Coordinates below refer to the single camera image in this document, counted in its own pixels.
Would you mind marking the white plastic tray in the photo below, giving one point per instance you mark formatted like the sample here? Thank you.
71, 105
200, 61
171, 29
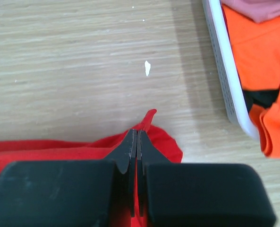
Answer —
230, 84

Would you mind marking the orange t shirt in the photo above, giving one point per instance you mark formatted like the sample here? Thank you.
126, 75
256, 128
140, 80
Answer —
256, 52

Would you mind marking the red t shirt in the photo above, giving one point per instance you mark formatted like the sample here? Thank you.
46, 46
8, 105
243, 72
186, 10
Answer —
52, 150

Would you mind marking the pink t shirt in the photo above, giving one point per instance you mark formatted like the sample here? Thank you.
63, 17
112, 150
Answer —
257, 10

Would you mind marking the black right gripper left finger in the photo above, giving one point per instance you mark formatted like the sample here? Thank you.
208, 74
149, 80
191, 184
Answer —
70, 193

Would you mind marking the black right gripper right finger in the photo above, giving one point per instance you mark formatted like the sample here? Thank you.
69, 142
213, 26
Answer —
198, 194

